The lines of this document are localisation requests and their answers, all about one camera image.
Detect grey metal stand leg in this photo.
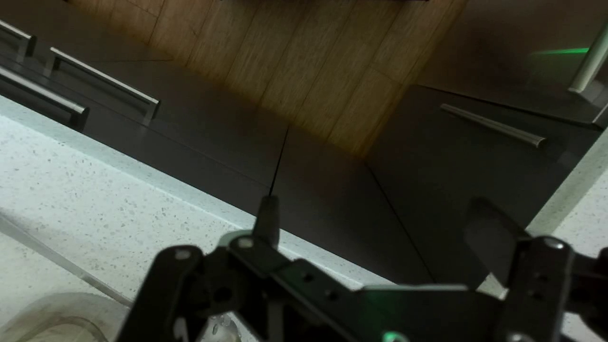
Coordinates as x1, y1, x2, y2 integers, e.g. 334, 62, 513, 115
564, 26, 608, 128

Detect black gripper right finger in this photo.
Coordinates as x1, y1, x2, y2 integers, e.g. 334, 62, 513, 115
465, 200, 608, 342

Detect steel drawer handle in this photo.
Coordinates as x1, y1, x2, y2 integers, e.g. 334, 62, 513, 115
0, 20, 34, 64
0, 65, 89, 128
40, 46, 161, 128

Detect steel base cabinet door handle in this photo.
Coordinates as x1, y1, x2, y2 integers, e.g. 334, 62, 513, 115
439, 102, 547, 151

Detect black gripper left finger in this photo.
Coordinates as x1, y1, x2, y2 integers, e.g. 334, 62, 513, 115
116, 195, 395, 342

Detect dark kitchen base cabinet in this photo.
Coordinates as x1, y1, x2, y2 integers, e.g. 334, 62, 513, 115
0, 0, 608, 288

